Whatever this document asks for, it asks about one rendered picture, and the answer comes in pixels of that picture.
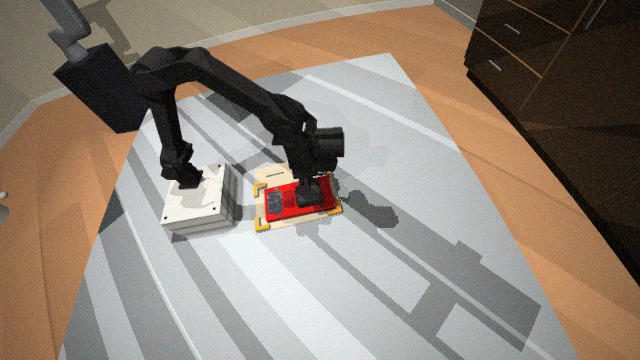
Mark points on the red toy car body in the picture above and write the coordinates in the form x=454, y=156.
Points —
x=280, y=201

